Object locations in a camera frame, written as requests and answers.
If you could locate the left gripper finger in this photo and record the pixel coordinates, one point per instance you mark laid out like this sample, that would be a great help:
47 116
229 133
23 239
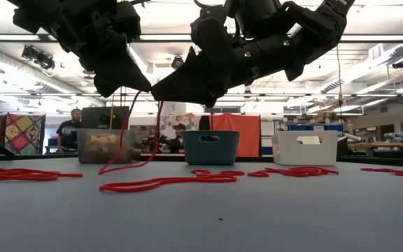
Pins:
117 70

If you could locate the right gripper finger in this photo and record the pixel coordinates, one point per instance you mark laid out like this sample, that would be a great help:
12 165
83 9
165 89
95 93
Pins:
187 82

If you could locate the wide tan rubber band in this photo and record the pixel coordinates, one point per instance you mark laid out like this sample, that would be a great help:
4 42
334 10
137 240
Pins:
101 140

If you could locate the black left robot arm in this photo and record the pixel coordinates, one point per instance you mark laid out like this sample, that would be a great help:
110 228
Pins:
37 14

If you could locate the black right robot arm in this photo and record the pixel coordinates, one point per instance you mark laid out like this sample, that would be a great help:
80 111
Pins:
320 28

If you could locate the floral cloth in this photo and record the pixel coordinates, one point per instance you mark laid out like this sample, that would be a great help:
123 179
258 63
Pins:
182 119

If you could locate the black monitor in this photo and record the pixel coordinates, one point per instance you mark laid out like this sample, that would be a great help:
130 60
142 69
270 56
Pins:
100 117

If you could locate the person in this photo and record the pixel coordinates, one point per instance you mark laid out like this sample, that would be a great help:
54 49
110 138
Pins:
69 133
178 141

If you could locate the black studio light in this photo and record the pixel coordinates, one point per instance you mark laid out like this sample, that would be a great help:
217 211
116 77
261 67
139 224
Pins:
38 57

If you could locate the orange cloth panel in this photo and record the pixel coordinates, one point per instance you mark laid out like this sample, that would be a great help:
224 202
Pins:
236 122

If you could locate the small black background machine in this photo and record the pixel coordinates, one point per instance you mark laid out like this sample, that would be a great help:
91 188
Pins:
149 144

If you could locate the teal plastic basket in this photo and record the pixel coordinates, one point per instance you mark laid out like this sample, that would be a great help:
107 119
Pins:
222 150

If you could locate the blue board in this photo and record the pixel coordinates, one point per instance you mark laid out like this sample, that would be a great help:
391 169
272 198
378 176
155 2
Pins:
301 127

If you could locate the grey plastic basket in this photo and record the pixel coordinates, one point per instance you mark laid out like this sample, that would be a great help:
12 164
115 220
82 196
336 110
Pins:
82 154

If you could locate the blue storage bin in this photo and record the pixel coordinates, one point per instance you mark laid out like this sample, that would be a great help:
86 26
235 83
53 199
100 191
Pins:
52 142

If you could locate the white plastic basket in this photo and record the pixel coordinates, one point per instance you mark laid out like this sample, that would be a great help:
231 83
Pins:
292 155

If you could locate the colourful patchwork quilt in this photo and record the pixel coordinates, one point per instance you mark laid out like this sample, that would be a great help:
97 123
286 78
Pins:
24 133

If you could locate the blue table mat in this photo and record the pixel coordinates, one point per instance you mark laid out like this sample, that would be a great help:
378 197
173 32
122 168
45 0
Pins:
201 217

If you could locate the wooden side table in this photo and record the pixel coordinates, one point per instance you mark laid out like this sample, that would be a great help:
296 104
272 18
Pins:
387 144

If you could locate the round black camera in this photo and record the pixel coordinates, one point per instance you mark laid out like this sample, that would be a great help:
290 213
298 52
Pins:
177 62

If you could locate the black dome camera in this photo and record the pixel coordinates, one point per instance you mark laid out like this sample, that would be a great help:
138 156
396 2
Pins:
401 63

